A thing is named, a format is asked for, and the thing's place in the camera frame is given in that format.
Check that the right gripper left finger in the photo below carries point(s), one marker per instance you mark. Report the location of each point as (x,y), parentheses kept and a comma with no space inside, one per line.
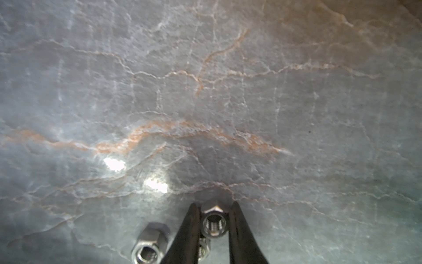
(185,247)

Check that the steel hex nut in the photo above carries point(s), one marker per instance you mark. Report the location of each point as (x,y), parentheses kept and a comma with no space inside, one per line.
(204,248)
(214,219)
(151,245)

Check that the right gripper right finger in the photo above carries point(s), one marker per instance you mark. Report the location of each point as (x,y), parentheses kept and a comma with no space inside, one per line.
(243,247)

